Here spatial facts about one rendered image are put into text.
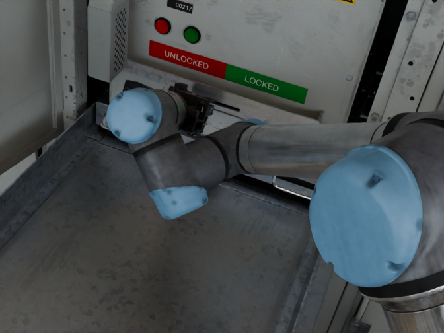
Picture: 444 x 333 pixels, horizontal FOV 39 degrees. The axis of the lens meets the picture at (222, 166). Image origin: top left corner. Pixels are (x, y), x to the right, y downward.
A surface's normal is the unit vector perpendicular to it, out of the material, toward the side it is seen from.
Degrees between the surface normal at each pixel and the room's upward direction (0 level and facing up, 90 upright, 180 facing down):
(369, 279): 83
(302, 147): 69
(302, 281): 0
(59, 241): 0
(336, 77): 90
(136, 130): 60
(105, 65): 90
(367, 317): 90
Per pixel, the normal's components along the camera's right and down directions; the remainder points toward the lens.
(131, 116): -0.24, 0.11
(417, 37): -0.35, 0.57
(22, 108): 0.85, 0.41
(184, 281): 0.13, -0.76
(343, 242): -0.79, 0.21
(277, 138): -0.71, -0.42
